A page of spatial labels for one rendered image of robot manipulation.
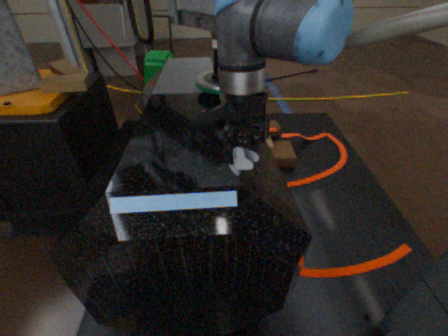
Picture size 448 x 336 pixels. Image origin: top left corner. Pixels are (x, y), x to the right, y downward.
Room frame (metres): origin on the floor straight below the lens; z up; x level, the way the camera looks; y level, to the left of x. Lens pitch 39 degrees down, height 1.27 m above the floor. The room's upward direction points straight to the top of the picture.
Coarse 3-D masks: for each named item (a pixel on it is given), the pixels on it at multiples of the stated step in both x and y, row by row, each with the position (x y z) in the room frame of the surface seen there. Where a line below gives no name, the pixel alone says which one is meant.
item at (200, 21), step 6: (180, 12) 1.18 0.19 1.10; (186, 12) 1.15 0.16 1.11; (192, 12) 1.13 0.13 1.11; (168, 18) 1.18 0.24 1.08; (180, 18) 1.18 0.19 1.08; (186, 18) 1.15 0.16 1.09; (192, 18) 1.12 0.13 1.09; (198, 18) 1.08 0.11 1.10; (204, 18) 1.07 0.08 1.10; (210, 18) 1.04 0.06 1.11; (180, 24) 1.19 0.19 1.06; (186, 24) 1.16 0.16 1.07; (192, 24) 1.13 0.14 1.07; (198, 24) 1.08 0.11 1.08; (204, 24) 1.07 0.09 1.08; (210, 24) 1.04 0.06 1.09; (210, 30) 1.04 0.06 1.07
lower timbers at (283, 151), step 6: (270, 120) 2.18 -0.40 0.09; (270, 126) 2.07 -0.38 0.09; (276, 126) 2.07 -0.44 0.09; (270, 132) 2.02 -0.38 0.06; (276, 132) 2.03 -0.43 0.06; (276, 144) 1.76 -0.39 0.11; (282, 144) 1.76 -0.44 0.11; (288, 144) 1.76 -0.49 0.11; (276, 150) 1.67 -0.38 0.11; (282, 150) 1.67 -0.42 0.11; (288, 150) 1.67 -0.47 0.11; (276, 156) 1.59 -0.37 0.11; (282, 156) 1.59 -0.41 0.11; (288, 156) 1.59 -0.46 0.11; (294, 156) 1.59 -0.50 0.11; (282, 162) 1.57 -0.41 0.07; (288, 162) 1.57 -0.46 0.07; (294, 162) 1.57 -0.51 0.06
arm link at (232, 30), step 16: (224, 0) 0.48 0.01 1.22; (240, 0) 0.47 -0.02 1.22; (256, 0) 0.47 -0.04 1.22; (224, 16) 0.48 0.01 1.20; (240, 16) 0.46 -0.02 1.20; (224, 32) 0.48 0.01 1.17; (240, 32) 0.46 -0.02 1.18; (224, 48) 0.48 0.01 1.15; (240, 48) 0.47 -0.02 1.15; (224, 64) 0.48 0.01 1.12; (240, 64) 0.47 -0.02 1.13; (256, 64) 0.47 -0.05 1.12
